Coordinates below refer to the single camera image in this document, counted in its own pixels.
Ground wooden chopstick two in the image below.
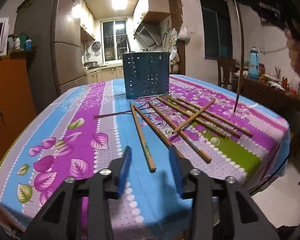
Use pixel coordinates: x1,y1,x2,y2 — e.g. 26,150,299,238
233,0,244,113

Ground wooden chopstick five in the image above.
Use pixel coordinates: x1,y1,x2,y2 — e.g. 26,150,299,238
148,101,212,164

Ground wooden chopstick nine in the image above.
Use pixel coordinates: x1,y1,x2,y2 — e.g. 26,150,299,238
177,98,253,138

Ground wooden chopstick three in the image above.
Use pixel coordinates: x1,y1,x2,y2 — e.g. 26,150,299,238
130,103,157,173

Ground wooden chopstick seven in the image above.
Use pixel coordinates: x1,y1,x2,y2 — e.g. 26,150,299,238
157,97,226,138

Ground wooden chopstick six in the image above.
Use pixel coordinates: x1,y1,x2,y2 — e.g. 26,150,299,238
172,99,215,133

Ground wooden chopstick four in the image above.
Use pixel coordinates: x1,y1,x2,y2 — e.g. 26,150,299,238
133,104,172,148

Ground wooden chopstick one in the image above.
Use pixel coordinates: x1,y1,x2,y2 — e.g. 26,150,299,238
126,34,132,53

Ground wooden chopstick eight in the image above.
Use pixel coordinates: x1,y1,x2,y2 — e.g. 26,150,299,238
168,96,241,138

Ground hanging kitchen towel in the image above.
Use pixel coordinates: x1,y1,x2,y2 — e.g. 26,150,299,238
170,46,180,74

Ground beige kitchen base cabinets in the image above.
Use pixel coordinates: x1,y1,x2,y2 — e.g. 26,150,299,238
85,64,124,84

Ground kitchen window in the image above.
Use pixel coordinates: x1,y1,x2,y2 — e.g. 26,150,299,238
101,19,128,62

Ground person's right hand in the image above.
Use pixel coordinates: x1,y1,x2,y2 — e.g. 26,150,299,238
284,28,300,76

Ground dark room window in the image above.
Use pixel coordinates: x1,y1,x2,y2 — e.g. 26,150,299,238
200,0,232,60

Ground light blue thermos bottle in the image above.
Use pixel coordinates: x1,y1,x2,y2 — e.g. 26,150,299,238
248,47,259,79

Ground dark wooden chair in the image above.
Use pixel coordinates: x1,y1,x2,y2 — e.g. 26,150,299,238
217,57,236,88

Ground cluttered wooden side table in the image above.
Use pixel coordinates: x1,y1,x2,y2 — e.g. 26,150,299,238
240,76,300,113

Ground white plastic bag hanging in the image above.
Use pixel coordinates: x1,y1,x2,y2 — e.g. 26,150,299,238
178,23,191,41

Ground colourful floral tablecloth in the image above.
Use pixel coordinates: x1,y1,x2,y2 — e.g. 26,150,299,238
0,75,290,239

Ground range hood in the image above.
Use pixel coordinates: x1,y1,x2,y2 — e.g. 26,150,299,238
134,23,161,48

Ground orange wooden cabinet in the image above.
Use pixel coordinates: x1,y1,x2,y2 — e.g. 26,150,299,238
0,52,37,161

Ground blue perforated utensil holder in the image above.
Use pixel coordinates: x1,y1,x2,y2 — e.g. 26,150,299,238
122,51,170,99

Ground blue lidded cup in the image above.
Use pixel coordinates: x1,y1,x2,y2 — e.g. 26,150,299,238
24,39,32,50

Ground white medicine bottle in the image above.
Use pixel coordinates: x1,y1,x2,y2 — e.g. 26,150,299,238
14,37,20,50

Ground brown refrigerator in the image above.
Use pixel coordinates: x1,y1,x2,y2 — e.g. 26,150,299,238
14,0,87,100

